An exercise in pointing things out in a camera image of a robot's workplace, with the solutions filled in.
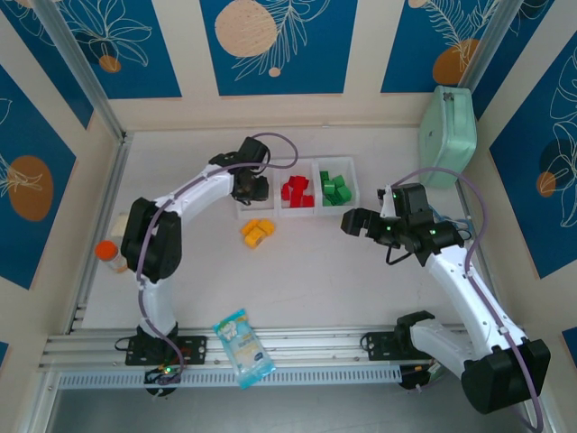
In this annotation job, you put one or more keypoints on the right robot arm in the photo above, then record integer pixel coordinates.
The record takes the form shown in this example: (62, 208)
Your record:
(464, 288)

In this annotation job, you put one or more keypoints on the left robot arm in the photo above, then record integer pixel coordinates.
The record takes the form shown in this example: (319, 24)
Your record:
(151, 239)

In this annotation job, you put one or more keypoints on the white plastic bin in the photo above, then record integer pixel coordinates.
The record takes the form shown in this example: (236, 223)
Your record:
(295, 212)
(351, 176)
(254, 209)

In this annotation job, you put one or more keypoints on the mint green zip case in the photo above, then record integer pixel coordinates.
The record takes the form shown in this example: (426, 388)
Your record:
(446, 140)

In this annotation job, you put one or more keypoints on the wrapped sponge pack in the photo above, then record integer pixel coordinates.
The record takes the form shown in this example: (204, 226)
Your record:
(118, 225)

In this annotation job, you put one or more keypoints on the orange capped bottle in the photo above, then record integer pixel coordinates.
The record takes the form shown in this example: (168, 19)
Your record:
(110, 255)

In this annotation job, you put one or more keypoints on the wet wipes packet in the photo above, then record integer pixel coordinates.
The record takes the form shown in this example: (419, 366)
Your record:
(243, 349)

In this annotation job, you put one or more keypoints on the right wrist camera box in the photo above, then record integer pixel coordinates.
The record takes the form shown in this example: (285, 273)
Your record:
(387, 203)

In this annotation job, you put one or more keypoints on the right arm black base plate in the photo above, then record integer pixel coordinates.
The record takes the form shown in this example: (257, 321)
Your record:
(378, 345)

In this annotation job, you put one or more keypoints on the aluminium rail beam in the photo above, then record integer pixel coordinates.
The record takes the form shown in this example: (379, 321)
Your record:
(315, 343)

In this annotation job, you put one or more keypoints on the aluminium side rail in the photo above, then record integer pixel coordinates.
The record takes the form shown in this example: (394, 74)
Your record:
(108, 194)

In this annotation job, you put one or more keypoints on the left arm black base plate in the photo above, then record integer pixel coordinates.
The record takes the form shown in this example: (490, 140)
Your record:
(194, 349)

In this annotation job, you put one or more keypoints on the aluminium frame post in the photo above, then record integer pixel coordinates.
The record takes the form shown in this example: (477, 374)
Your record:
(90, 85)
(487, 45)

